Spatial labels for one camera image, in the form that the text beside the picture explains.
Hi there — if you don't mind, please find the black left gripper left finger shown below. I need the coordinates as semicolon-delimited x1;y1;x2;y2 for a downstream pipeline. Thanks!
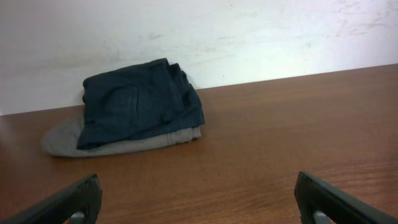
2;174;102;224

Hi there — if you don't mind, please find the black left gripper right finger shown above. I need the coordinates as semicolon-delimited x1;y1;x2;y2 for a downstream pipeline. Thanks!
294;172;397;224

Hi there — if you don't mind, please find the grey garment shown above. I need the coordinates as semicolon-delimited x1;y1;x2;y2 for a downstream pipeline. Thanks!
41;115;202;158

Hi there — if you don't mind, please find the navy blue garment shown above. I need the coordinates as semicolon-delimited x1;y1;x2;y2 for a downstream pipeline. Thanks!
77;58;205;150

